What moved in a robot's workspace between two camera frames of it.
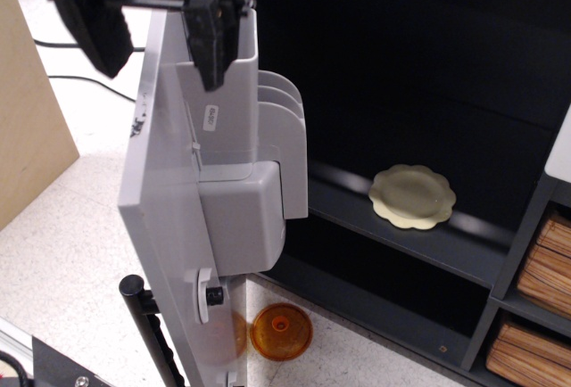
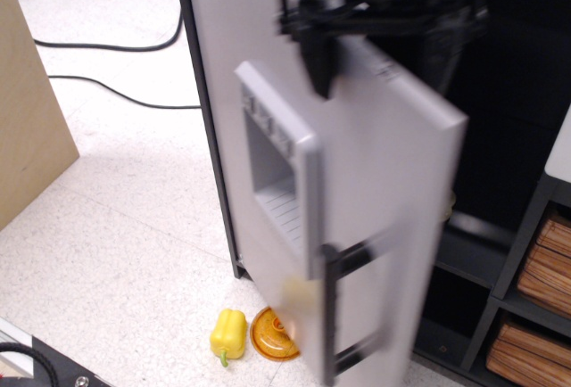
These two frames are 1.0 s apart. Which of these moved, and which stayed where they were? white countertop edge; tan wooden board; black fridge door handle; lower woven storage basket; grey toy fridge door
Moved: grey toy fridge door; black fridge door handle
Stayed: tan wooden board; lower woven storage basket; white countertop edge
